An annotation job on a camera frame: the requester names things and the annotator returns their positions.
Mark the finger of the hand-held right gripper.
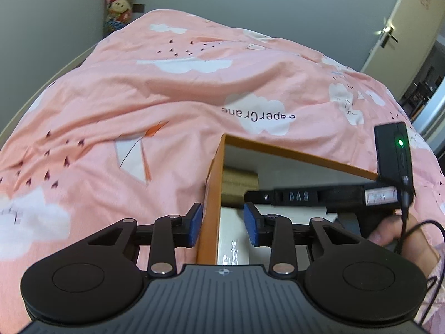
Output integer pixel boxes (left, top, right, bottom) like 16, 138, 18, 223
243, 187, 365, 213

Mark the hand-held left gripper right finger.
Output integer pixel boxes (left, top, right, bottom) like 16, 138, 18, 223
243, 202, 365, 276

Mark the person's right forearm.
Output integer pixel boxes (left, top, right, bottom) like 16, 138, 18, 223
415, 247, 445, 334

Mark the cream door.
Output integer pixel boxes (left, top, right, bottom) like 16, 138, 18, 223
360, 0, 445, 77

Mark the black cable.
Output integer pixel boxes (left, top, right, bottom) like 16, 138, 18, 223
393, 176, 445, 327

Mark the metal door handle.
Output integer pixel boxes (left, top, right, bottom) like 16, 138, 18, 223
380, 25, 399, 48

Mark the yellow plush toy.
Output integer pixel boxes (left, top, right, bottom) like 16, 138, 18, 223
109, 0, 133, 21

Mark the orange storage box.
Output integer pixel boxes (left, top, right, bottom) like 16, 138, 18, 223
196, 133, 380, 266

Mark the beige bed frame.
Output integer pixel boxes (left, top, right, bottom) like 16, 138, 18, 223
0, 41, 102, 140

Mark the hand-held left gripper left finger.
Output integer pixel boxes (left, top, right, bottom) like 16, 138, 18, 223
87, 203, 204, 278

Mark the small brown cardboard box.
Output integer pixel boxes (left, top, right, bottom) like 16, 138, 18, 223
222, 166, 260, 207

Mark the pink cloud-print blanket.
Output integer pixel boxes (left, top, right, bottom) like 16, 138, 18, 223
0, 9, 445, 321

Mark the stuffed toys pile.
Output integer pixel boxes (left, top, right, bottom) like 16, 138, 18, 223
103, 0, 135, 38

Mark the white glossy packet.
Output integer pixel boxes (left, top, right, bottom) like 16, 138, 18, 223
217, 206, 251, 266

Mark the person's right hand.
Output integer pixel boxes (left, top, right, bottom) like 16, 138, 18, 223
368, 213, 432, 262

